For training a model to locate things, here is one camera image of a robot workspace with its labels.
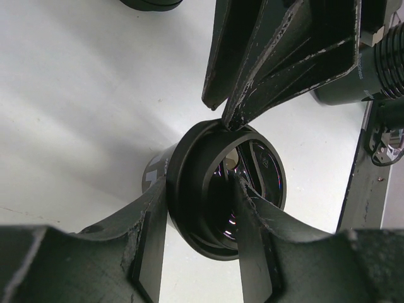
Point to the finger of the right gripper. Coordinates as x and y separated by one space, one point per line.
294 47
236 25

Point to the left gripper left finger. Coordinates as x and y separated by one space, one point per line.
118 259

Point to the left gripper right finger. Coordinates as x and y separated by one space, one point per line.
285 260

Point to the dark coffee cup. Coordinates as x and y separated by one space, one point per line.
156 168

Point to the black cup lid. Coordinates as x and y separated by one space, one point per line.
199 184

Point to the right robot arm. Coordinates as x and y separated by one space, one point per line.
387 43

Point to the black coffee cup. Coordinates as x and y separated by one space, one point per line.
361 84

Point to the black ribbed cup stack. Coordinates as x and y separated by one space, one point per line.
152 5

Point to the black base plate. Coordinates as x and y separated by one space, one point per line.
365 197

